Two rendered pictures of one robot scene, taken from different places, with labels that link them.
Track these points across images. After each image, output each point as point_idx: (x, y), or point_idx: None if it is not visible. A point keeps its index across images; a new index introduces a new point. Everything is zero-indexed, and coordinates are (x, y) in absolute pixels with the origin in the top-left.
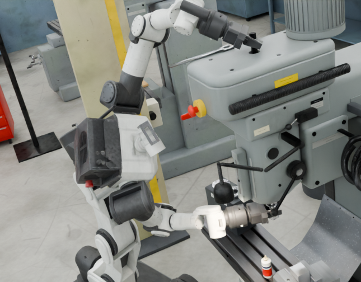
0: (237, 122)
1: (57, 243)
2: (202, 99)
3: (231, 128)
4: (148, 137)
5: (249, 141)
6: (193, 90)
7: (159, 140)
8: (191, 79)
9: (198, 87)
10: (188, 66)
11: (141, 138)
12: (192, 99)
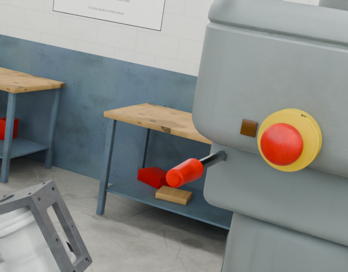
0: (341, 199)
1: None
2: (308, 110)
3: (292, 220)
4: (62, 249)
5: (332, 260)
6: (254, 81)
7: (91, 262)
8: (254, 43)
9: (301, 67)
10: (245, 1)
11: (12, 254)
12: (211, 119)
